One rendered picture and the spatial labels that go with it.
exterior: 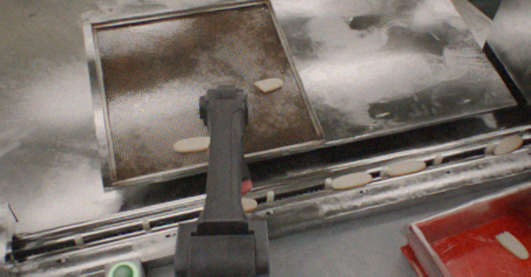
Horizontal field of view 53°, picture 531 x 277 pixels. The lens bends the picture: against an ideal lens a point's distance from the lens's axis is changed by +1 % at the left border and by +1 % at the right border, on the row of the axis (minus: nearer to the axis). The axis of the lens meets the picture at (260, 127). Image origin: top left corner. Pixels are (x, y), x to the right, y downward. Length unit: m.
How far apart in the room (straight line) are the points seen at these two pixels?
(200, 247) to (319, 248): 0.60
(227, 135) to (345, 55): 0.72
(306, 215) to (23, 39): 1.06
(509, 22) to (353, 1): 0.42
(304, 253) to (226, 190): 0.51
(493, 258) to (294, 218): 0.43
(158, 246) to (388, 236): 0.50
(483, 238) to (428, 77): 0.45
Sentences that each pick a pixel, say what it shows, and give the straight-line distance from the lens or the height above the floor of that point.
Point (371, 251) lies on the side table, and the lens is 1.20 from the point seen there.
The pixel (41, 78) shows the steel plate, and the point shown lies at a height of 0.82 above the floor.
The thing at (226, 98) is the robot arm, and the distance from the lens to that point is 0.92.
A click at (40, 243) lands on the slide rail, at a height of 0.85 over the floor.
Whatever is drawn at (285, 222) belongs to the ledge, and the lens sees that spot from 1.16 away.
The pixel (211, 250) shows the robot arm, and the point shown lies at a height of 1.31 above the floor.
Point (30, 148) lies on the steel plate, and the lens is 1.45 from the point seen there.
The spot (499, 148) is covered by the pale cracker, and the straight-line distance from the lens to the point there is 1.43.
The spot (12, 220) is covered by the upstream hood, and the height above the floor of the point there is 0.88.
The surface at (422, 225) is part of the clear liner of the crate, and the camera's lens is 1.14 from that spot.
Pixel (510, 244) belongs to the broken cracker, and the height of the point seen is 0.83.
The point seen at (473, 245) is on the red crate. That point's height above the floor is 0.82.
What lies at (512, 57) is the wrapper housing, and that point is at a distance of 1.54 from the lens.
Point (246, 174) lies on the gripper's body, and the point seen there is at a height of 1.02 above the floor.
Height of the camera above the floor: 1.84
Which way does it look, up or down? 47 degrees down
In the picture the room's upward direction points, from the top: 1 degrees clockwise
